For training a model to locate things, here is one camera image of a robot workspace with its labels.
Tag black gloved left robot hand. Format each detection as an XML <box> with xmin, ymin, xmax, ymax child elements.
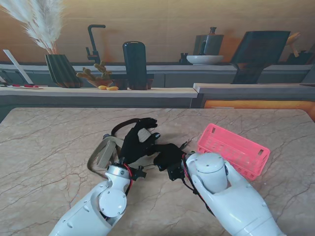
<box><xmin>119</xmin><ymin>117</ymin><xmax>161</xmax><ymax>165</ymax></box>

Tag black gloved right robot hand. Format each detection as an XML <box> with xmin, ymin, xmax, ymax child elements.
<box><xmin>153</xmin><ymin>143</ymin><xmax>188</xmax><ymax>172</ymax></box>

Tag beige woven belt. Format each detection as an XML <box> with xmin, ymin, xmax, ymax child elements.
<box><xmin>88</xmin><ymin>129</ymin><xmax>158</xmax><ymax>177</ymax></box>

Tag dark woven belt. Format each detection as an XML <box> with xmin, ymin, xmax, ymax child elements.
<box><xmin>111</xmin><ymin>118</ymin><xmax>141</xmax><ymax>158</ymax></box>

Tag pink plastic storage basket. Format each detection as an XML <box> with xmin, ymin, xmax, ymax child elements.
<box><xmin>196</xmin><ymin>123</ymin><xmax>271</xmax><ymax>182</ymax></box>

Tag tall black appliance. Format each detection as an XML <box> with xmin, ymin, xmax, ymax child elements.
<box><xmin>113</xmin><ymin>41</ymin><xmax>155</xmax><ymax>91</ymax></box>

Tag white speckled bowl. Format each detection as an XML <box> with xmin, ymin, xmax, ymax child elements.
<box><xmin>186</xmin><ymin>55</ymin><xmax>224</xmax><ymax>65</ymax></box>

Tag dark ribbed vase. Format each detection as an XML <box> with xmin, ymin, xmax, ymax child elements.
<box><xmin>44</xmin><ymin>54</ymin><xmax>84</xmax><ymax>89</ymax></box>

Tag black kitchen faucet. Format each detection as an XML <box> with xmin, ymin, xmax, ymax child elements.
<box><xmin>85</xmin><ymin>24</ymin><xmax>106</xmax><ymax>65</ymax></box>

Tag plate with red chillies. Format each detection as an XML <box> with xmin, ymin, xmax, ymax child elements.
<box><xmin>6</xmin><ymin>84</ymin><xmax>44</xmax><ymax>89</ymax></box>

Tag white slanted board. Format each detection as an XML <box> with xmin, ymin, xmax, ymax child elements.
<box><xmin>2</xmin><ymin>49</ymin><xmax>33</xmax><ymax>85</ymax></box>

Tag white pampas grass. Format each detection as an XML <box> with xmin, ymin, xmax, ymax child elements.
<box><xmin>0</xmin><ymin>0</ymin><xmax>64</xmax><ymax>55</ymax></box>

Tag dark utensil holder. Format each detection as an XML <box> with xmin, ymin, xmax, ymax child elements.
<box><xmin>286</xmin><ymin>50</ymin><xmax>311</xmax><ymax>65</ymax></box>

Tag yellow wooden utensil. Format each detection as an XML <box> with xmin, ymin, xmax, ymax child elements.
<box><xmin>286</xmin><ymin>32</ymin><xmax>302</xmax><ymax>58</ymax></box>

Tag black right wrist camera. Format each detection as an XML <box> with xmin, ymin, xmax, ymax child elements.
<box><xmin>167</xmin><ymin>163</ymin><xmax>187</xmax><ymax>181</ymax></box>

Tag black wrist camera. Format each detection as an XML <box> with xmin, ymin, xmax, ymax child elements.
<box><xmin>167</xmin><ymin>163</ymin><xmax>187</xmax><ymax>181</ymax></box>
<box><xmin>130</xmin><ymin>165</ymin><xmax>148</xmax><ymax>181</ymax></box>

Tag left arm red black cables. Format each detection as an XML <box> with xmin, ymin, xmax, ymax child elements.
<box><xmin>123</xmin><ymin>163</ymin><xmax>133</xmax><ymax>197</ymax></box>

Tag arm red black cables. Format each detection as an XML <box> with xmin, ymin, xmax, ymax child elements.
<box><xmin>181</xmin><ymin>153</ymin><xmax>217</xmax><ymax>217</ymax></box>
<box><xmin>123</xmin><ymin>163</ymin><xmax>133</xmax><ymax>197</ymax></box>

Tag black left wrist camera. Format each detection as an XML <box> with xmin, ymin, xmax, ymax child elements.
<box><xmin>130</xmin><ymin>165</ymin><xmax>148</xmax><ymax>181</ymax></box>

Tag right arm red black cables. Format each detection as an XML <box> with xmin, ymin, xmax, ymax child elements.
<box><xmin>181</xmin><ymin>153</ymin><xmax>217</xmax><ymax>217</ymax></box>

